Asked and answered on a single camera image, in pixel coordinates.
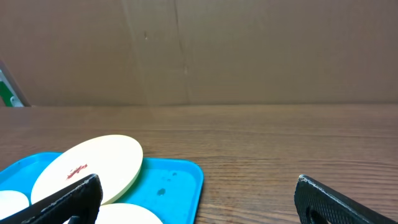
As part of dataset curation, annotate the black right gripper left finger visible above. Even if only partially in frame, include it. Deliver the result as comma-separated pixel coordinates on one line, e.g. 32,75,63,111
1,174,103,224

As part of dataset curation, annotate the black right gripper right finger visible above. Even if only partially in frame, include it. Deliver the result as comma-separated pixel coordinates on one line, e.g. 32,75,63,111
294,175,397,224

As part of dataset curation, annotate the light blue plate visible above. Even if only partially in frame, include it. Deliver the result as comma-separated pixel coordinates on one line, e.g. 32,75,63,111
0,190,30,220

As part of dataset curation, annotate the blue plastic tray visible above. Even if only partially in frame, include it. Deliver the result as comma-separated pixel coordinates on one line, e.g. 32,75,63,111
1,152,205,224

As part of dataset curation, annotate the white plate with pink rim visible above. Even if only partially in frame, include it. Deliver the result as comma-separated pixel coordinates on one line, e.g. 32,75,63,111
63,203,164,224

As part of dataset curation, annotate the yellow-green rimmed plate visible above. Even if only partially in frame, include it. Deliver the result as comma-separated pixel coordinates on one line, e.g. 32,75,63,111
30,134,144,205

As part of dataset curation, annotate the cardboard back wall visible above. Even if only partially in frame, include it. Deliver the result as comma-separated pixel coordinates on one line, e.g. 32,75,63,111
1,1,397,106

